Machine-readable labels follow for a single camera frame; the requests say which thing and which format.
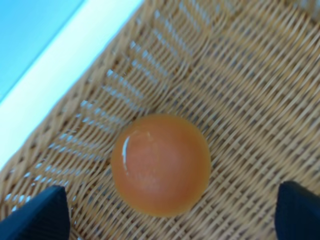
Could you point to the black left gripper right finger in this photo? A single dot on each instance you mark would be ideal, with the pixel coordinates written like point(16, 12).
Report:
point(297, 213)

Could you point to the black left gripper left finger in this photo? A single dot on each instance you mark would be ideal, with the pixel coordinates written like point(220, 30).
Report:
point(44, 217)

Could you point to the orange fruit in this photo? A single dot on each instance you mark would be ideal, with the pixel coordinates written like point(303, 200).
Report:
point(161, 165)

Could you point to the orange wicker basket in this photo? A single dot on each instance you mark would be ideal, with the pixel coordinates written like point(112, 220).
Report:
point(245, 72)

